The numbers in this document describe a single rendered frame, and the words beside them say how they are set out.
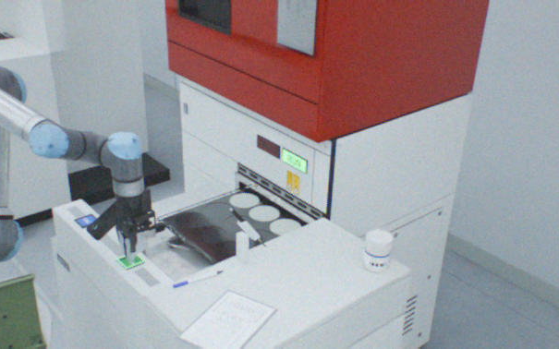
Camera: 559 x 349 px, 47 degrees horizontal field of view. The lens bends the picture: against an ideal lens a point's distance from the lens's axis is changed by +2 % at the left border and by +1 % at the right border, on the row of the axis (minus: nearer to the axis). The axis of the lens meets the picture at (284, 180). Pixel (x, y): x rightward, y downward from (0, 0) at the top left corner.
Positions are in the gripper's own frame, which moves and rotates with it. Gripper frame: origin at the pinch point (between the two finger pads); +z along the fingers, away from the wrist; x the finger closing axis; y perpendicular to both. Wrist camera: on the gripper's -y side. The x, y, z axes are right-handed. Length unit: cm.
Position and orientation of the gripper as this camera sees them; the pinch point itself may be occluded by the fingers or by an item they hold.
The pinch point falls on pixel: (127, 258)
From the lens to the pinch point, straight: 178.5
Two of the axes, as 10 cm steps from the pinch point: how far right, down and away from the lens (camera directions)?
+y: 7.6, -2.8, 5.9
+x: -6.5, -3.7, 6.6
